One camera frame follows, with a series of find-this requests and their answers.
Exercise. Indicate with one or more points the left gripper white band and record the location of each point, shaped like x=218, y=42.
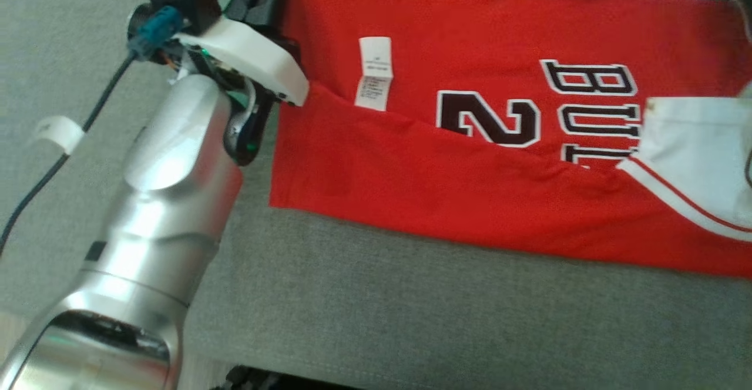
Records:
x=247, y=55

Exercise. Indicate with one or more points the red basketball jersey white trim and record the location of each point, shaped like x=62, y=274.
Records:
x=470, y=190

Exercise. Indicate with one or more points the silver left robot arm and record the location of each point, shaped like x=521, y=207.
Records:
x=164, y=202

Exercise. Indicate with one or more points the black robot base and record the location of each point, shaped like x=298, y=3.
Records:
x=264, y=381

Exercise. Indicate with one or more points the large grey sofa seat cushion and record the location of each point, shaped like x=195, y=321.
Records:
x=411, y=308

